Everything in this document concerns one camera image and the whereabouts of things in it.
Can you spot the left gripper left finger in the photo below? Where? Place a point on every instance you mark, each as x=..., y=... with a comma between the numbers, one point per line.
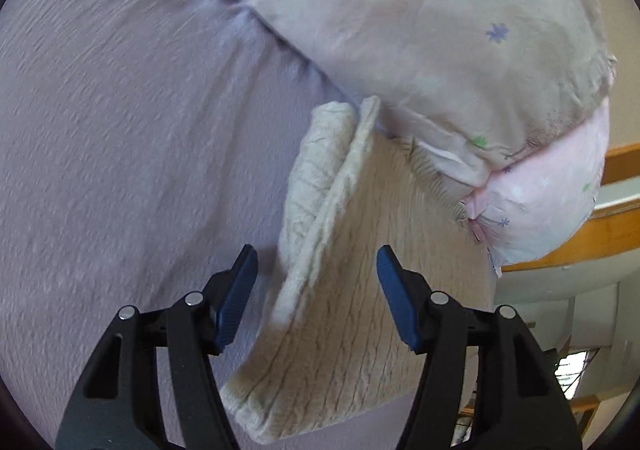
x=149, y=383

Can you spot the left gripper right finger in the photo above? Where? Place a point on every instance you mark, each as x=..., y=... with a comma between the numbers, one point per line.
x=519, y=403

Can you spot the beige cable-knit sweater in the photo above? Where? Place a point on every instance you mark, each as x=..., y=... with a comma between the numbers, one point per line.
x=328, y=349

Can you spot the right floral pink pillow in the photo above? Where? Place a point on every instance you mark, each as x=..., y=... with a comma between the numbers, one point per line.
x=532, y=207

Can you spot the floral pink pillow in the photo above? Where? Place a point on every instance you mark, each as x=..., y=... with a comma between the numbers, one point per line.
x=532, y=207
x=481, y=84

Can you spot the lavender bed sheet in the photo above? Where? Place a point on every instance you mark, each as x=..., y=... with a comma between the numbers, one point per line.
x=143, y=144

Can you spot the left floral pink pillow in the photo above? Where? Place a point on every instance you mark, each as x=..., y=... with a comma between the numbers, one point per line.
x=481, y=84

